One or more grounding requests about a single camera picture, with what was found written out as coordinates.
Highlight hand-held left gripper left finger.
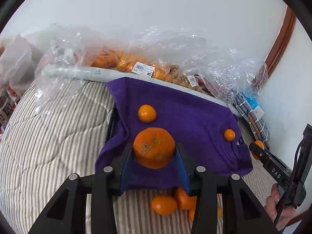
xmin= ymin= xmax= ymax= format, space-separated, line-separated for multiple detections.
xmin=28 ymin=143 xmax=134 ymax=234

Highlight medium orange tangerine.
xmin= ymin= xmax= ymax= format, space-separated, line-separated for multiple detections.
xmin=138 ymin=104 xmax=157 ymax=123

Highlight person's right hand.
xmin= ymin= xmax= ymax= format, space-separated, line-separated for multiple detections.
xmin=264 ymin=183 xmax=301 ymax=230

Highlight colourful snack packets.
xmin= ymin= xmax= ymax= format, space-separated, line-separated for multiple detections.
xmin=0 ymin=85 xmax=21 ymax=133

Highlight purple towel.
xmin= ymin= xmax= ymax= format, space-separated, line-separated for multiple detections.
xmin=94 ymin=77 xmax=253 ymax=191

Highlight round orange tangerine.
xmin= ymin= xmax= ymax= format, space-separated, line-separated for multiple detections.
xmin=174 ymin=187 xmax=197 ymax=210

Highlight large speckled orange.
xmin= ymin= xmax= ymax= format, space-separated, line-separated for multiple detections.
xmin=133 ymin=127 xmax=176 ymax=169

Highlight small orange kumquat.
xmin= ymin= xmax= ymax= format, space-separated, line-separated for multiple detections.
xmin=253 ymin=140 xmax=265 ymax=160

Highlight small orange tangerine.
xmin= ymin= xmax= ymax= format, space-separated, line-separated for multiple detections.
xmin=189 ymin=206 xmax=223 ymax=221

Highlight brown wooden door frame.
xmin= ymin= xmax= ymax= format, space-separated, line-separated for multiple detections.
xmin=264 ymin=5 xmax=297 ymax=79

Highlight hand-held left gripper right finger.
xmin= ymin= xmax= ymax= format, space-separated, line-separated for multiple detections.
xmin=174 ymin=143 xmax=279 ymax=234

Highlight striped grey blanket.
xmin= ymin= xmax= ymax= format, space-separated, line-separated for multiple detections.
xmin=0 ymin=78 xmax=294 ymax=234

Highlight crumpled clear plastic bag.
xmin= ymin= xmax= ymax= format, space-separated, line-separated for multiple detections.
xmin=185 ymin=33 xmax=269 ymax=109

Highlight clear bag of longans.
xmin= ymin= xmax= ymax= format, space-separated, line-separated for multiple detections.
xmin=169 ymin=63 xmax=211 ymax=94

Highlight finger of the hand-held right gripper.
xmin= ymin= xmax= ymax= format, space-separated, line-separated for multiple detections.
xmin=249 ymin=143 xmax=269 ymax=163

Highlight oval orange tangerine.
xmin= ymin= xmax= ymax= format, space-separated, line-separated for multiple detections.
xmin=151 ymin=194 xmax=178 ymax=216

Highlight blue tissue packet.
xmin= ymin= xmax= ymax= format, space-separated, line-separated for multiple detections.
xmin=242 ymin=92 xmax=265 ymax=118

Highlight labelled clear bag of oranges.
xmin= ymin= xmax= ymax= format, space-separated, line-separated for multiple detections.
xmin=116 ymin=26 xmax=176 ymax=83

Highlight white plastic bag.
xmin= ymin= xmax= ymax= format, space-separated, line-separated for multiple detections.
xmin=0 ymin=35 xmax=38 ymax=96

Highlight small round kumquat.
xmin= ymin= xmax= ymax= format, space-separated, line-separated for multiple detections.
xmin=223 ymin=129 xmax=236 ymax=141

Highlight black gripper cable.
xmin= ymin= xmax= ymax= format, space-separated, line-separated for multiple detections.
xmin=273 ymin=143 xmax=303 ymax=225

